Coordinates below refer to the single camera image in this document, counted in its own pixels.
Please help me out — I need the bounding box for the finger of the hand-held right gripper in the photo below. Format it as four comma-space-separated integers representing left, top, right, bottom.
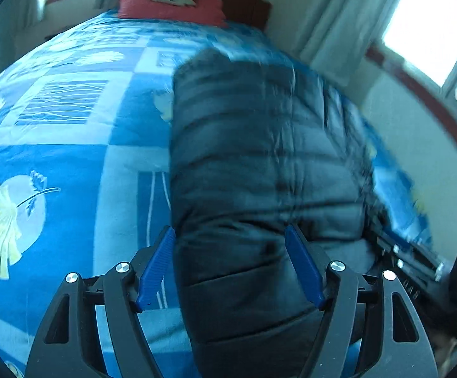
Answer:
370, 209, 451, 286

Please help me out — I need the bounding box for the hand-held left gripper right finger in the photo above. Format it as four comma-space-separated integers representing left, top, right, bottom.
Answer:
284, 224, 438, 378

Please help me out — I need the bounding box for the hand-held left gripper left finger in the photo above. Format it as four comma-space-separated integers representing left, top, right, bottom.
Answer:
25, 225, 176, 378

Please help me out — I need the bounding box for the black puffer jacket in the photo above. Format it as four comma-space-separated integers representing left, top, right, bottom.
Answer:
169, 49, 382, 378

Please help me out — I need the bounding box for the blue patterned bed blanket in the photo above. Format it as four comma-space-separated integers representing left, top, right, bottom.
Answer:
0, 8, 436, 378

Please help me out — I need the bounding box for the window with wooden sill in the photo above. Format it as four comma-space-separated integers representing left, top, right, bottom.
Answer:
364, 0, 457, 166

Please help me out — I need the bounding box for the red pillow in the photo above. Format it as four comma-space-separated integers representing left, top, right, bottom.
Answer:
117, 0, 229, 28

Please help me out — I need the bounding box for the wooden headboard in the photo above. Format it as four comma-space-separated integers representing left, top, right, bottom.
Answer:
148, 0, 272, 32

